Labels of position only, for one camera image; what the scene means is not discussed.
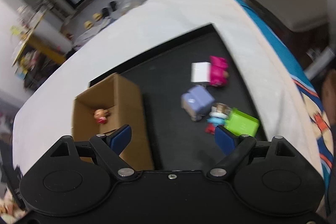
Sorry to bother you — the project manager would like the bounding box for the white charger plug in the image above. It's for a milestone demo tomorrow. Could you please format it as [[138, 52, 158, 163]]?
[[191, 62, 211, 84]]

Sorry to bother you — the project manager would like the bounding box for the left yellow slipper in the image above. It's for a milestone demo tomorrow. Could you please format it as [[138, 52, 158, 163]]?
[[84, 20, 94, 30]]

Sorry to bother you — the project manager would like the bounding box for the right yellow slipper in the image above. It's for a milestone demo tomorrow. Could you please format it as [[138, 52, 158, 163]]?
[[92, 13, 102, 21]]

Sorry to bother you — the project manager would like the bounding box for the round white yellow table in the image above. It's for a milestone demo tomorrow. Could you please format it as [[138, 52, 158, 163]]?
[[11, 9, 66, 67]]

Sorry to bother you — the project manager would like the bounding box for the brown cardboard box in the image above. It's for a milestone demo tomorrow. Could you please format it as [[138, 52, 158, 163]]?
[[72, 73, 154, 170]]

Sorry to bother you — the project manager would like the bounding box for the yellow slipper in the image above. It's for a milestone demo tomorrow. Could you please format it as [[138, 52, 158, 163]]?
[[84, 20, 94, 30], [92, 13, 102, 21]]

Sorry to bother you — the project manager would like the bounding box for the black tray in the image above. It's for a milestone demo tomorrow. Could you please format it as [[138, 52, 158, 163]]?
[[92, 24, 258, 170]]

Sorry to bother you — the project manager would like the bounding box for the doll figurine red dress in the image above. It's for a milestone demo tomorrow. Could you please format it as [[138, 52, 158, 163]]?
[[93, 109, 110, 124]]

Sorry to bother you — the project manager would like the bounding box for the green plastic cube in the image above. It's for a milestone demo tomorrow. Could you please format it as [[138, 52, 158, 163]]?
[[224, 108, 260, 137]]

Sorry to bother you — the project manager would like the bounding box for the purple white toy box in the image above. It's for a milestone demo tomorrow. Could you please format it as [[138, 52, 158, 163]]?
[[181, 85, 215, 121]]

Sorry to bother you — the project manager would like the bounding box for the red blue figurine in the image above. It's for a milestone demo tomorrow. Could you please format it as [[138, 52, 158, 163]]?
[[205, 103, 232, 135]]

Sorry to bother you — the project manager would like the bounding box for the black slipper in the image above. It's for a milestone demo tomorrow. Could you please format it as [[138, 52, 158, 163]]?
[[101, 7, 110, 18], [109, 1, 118, 12]]

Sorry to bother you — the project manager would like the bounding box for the right black slipper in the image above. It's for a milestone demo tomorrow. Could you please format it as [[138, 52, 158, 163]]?
[[109, 1, 118, 12]]

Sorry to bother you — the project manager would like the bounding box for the left black slipper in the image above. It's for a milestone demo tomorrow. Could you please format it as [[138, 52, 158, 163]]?
[[101, 7, 110, 18]]

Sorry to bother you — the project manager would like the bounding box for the pink plastic toy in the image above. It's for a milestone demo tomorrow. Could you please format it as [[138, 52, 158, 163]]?
[[210, 55, 229, 87]]

